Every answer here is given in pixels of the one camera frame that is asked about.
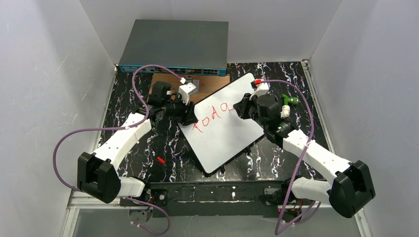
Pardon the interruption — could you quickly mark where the white whiteboard black frame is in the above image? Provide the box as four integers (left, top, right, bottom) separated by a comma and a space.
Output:
180, 73, 263, 174

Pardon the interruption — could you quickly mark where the red marker cap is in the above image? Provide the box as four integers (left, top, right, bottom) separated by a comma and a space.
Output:
157, 157, 166, 164

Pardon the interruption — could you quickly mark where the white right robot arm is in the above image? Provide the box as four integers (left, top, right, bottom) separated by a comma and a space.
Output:
233, 93, 376, 218

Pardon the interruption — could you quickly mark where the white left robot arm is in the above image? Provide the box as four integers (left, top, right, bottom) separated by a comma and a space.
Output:
77, 81, 198, 203

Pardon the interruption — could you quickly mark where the green white plastic fitting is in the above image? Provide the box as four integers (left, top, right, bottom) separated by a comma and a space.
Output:
281, 94, 299, 119

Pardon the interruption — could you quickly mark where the brown wooden board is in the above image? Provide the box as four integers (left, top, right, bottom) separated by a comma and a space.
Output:
149, 74, 230, 103

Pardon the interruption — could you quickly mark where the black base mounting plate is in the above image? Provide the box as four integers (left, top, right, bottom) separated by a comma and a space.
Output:
119, 180, 317, 219

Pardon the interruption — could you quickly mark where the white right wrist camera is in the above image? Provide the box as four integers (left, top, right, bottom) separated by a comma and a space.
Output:
250, 79, 269, 99

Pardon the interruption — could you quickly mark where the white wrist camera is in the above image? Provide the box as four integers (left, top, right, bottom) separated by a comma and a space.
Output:
178, 77, 198, 105
250, 79, 269, 99

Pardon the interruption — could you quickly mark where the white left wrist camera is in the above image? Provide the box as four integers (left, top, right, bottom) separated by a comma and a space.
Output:
178, 77, 198, 105

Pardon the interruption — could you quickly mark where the grey metal clamp bracket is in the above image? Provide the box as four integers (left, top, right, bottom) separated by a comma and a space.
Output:
192, 79, 200, 94

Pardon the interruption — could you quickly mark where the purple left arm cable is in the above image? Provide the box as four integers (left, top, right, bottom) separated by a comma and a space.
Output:
52, 64, 187, 236

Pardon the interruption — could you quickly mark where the grey blue network switch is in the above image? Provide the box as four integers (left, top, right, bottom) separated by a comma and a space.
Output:
118, 19, 229, 77

